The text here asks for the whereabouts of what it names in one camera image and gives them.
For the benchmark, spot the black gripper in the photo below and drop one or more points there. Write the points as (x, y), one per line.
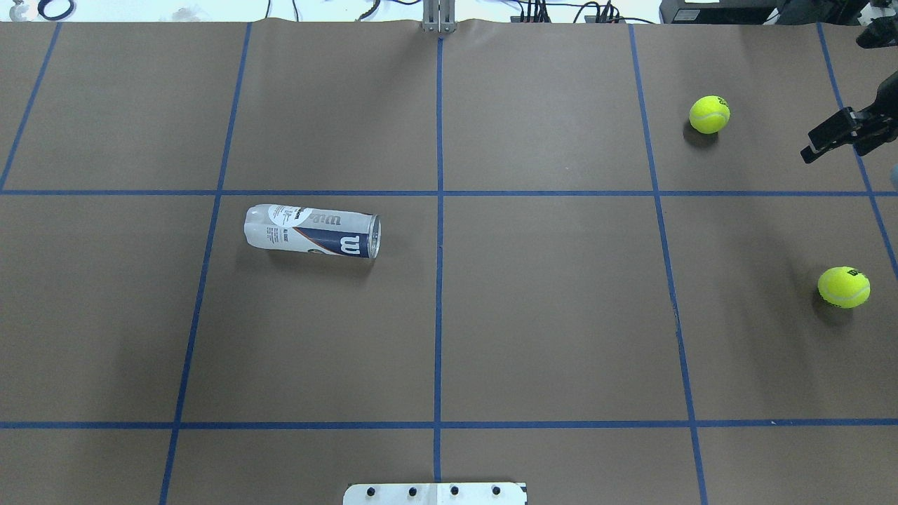
(874, 125)

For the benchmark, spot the yellow tennis ball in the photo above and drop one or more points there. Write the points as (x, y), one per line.
(709, 114)
(844, 287)

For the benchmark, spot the blue tape roll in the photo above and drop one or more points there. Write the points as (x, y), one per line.
(55, 11)

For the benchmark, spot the aluminium frame post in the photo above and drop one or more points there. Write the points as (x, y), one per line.
(438, 16)

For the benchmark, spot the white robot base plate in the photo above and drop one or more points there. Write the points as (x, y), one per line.
(437, 493)

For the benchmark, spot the Wilson tennis ball can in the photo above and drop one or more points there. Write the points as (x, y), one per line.
(312, 230)

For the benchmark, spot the black box on desk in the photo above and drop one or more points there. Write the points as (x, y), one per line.
(716, 12)

